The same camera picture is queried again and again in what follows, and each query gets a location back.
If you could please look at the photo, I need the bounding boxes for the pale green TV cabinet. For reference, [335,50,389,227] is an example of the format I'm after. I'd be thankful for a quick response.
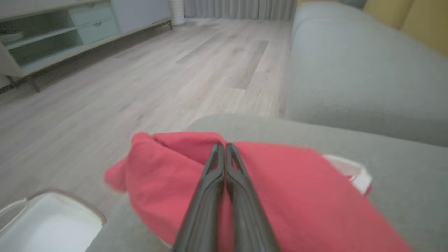
[0,0,173,94]

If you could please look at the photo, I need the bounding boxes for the grey fabric sofa section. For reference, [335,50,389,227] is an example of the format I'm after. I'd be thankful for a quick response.
[284,2,448,147]

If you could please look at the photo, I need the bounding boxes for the grey pleated curtain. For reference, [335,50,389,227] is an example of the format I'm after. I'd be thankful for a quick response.
[183,0,298,21]

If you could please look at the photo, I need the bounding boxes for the red shirt with white sleeves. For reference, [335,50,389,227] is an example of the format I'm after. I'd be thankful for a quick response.
[104,131,415,252]

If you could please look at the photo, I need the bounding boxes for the white ribbed vase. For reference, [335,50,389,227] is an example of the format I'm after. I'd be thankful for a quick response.
[169,0,186,26]

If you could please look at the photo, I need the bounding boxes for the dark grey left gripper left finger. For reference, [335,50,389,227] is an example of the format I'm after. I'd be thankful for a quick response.
[171,142,225,252]

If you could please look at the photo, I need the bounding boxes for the grey fabric sofa seat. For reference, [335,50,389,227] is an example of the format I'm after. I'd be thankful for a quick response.
[86,114,448,252]

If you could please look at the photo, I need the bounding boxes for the yellow sofa cushion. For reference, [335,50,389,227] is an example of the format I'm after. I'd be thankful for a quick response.
[363,0,448,57]

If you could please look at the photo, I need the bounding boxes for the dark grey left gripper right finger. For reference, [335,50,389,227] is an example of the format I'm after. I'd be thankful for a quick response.
[225,142,281,252]

